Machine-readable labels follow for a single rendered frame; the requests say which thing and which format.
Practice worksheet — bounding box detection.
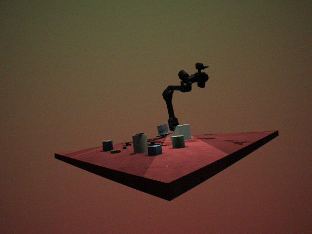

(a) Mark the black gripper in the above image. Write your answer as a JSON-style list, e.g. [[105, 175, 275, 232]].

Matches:
[[191, 63, 208, 88]]

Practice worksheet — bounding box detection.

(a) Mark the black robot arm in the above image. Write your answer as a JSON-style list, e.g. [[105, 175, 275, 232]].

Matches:
[[162, 70, 208, 131]]

